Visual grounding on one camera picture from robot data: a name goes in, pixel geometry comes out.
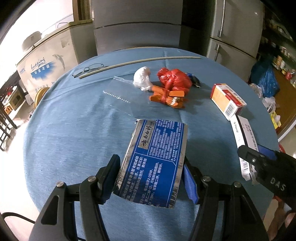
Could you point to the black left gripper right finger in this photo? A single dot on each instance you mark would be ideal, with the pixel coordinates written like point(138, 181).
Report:
point(226, 212)

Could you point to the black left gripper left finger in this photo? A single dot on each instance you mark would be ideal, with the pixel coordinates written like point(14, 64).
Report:
point(56, 220)

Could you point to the white long medicine box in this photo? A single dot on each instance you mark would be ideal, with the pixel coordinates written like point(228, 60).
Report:
point(244, 136)

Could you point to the red orange white carton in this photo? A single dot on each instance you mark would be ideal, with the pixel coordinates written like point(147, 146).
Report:
point(227, 100)

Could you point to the blue silver toothpaste box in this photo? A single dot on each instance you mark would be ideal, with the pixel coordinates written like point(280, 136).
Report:
point(151, 170)

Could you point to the orange wrapper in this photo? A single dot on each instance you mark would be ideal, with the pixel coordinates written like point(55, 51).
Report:
point(174, 99)

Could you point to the red plastic bag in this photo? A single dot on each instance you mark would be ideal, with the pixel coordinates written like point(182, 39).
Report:
point(174, 80)

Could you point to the clear plastic zip bag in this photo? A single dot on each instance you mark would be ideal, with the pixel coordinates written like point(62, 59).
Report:
point(122, 95)

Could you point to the white tissue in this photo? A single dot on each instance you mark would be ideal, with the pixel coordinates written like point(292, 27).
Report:
point(141, 79)

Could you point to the white plastic bags pile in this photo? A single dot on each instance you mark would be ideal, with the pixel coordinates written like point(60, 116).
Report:
point(268, 102)

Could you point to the large blue bag on floor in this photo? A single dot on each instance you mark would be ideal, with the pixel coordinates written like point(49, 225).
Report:
point(263, 76)

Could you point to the blue tablecloth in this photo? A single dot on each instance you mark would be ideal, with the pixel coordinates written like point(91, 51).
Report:
point(74, 132)

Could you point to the yellow round stool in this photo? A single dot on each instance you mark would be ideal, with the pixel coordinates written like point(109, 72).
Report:
point(40, 95)

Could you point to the wooden shelf cabinet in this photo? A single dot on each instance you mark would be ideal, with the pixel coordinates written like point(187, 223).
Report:
point(278, 44)

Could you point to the silver two-door refrigerator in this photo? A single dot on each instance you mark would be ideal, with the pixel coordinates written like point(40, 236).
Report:
point(234, 34)

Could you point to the eyeglasses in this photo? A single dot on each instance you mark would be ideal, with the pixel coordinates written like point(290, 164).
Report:
point(87, 69)

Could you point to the white chest freezer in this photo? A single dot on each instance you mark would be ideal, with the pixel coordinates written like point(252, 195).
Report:
point(57, 53)

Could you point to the grey refrigerator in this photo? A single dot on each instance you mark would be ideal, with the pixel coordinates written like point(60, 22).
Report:
point(128, 24)

